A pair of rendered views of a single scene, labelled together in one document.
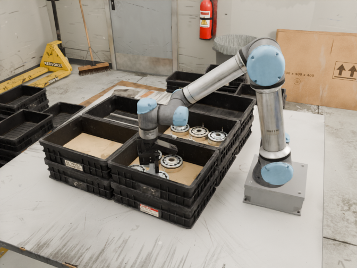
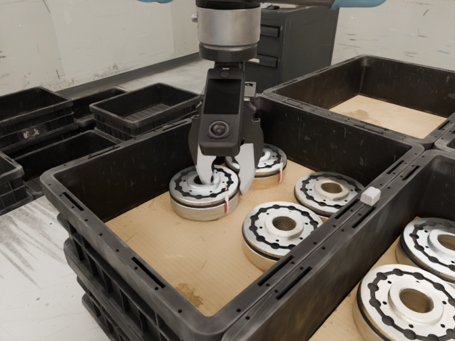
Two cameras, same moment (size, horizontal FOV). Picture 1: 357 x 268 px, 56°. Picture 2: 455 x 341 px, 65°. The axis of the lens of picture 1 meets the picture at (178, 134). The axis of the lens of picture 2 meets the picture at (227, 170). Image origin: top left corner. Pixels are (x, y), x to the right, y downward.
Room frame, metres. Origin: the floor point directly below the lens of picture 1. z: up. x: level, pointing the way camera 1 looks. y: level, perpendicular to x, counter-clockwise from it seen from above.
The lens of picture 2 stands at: (1.29, -0.31, 1.15)
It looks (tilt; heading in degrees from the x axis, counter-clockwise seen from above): 32 degrees down; 108
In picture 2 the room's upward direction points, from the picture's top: straight up
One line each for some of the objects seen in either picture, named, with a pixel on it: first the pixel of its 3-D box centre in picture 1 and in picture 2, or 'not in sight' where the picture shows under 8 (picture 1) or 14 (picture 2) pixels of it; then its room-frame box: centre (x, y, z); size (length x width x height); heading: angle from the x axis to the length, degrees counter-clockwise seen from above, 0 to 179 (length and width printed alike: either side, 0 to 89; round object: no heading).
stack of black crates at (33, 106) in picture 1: (24, 117); not in sight; (2.65, 1.38, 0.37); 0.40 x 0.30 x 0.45; 159
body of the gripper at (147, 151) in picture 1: (147, 148); (228, 90); (1.15, 0.13, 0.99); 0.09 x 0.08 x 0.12; 101
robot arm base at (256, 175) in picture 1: (270, 168); not in sight; (1.19, -0.41, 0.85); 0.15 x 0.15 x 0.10
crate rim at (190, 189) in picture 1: (164, 158); (244, 167); (1.19, 0.06, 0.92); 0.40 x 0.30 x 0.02; 63
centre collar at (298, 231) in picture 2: (171, 160); (284, 224); (1.25, 0.03, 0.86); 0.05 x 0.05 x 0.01
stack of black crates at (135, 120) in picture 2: not in sight; (153, 145); (0.51, 0.99, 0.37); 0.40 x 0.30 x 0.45; 68
